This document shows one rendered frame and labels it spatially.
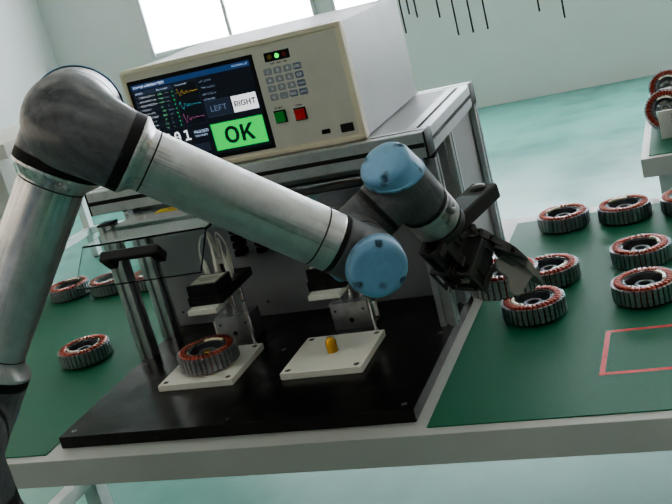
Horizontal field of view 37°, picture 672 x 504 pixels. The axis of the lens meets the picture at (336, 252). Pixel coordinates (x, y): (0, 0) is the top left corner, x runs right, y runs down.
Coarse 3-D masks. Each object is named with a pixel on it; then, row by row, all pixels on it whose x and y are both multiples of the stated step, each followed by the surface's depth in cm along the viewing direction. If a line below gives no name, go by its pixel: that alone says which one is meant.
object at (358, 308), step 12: (336, 300) 188; (348, 300) 186; (360, 300) 185; (372, 300) 187; (336, 312) 187; (348, 312) 186; (360, 312) 185; (336, 324) 188; (348, 324) 187; (360, 324) 186; (372, 324) 185
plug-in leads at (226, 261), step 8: (208, 232) 194; (216, 232) 193; (208, 240) 194; (216, 240) 193; (224, 240) 193; (216, 248) 195; (216, 256) 197; (224, 256) 191; (216, 264) 191; (224, 264) 191; (232, 264) 194; (208, 272) 193; (216, 272) 192; (232, 272) 194
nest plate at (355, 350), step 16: (320, 336) 184; (336, 336) 182; (352, 336) 180; (368, 336) 178; (384, 336) 179; (304, 352) 179; (320, 352) 177; (336, 352) 175; (352, 352) 173; (368, 352) 171; (288, 368) 173; (304, 368) 172; (320, 368) 170; (336, 368) 168; (352, 368) 167
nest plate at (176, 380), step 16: (240, 352) 187; (256, 352) 186; (176, 368) 187; (224, 368) 181; (240, 368) 179; (160, 384) 181; (176, 384) 179; (192, 384) 178; (208, 384) 177; (224, 384) 176
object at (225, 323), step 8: (232, 312) 196; (240, 312) 195; (256, 312) 196; (216, 320) 195; (224, 320) 195; (232, 320) 194; (240, 320) 194; (256, 320) 196; (224, 328) 196; (232, 328) 195; (240, 328) 194; (248, 328) 194; (256, 328) 195; (240, 336) 195; (248, 336) 194; (256, 336) 195
